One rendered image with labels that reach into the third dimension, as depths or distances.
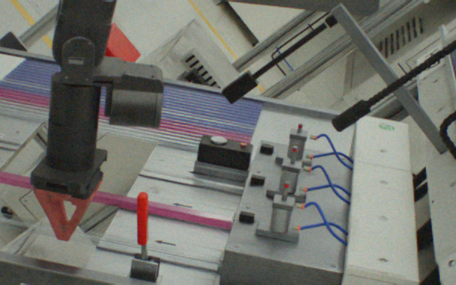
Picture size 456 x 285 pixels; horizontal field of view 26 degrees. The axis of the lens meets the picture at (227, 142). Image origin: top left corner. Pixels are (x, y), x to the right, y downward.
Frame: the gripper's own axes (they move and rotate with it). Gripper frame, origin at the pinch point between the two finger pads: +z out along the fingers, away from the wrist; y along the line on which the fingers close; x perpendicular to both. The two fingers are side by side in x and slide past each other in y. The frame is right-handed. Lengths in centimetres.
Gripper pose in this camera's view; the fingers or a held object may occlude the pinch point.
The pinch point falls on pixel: (65, 230)
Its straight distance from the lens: 119.9
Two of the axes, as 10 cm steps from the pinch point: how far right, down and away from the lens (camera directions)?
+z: -1.3, 9.1, 3.9
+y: 1.5, -3.7, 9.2
